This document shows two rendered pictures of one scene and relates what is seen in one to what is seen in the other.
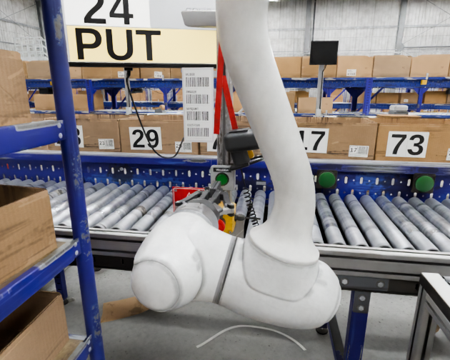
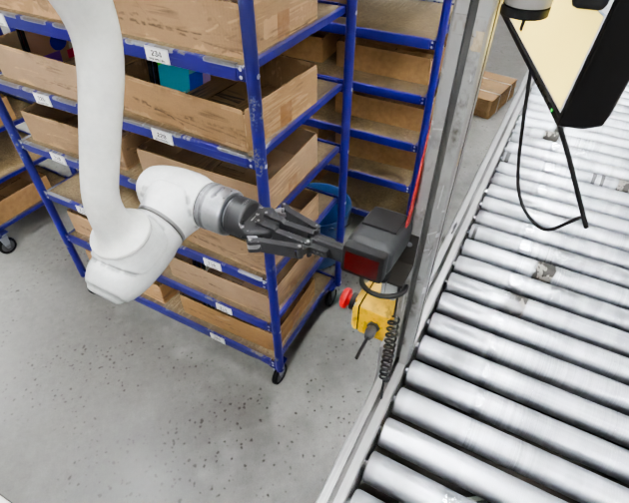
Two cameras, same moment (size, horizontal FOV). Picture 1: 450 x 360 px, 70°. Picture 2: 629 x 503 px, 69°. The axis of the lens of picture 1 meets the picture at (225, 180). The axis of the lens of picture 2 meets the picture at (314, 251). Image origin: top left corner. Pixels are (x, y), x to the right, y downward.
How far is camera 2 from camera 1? 1.10 m
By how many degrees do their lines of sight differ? 93
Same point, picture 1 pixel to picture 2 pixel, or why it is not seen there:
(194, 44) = (556, 25)
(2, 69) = (224, 16)
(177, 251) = (145, 176)
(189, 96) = not seen: hidden behind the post
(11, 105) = (229, 42)
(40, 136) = (221, 70)
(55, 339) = not seen: hidden behind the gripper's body
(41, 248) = (235, 142)
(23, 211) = (223, 112)
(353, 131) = not seen: outside the picture
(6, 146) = (196, 67)
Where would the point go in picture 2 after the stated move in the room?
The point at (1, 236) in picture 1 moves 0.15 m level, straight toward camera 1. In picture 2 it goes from (211, 116) to (141, 126)
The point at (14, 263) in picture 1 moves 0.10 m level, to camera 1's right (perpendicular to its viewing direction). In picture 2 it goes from (218, 136) to (196, 158)
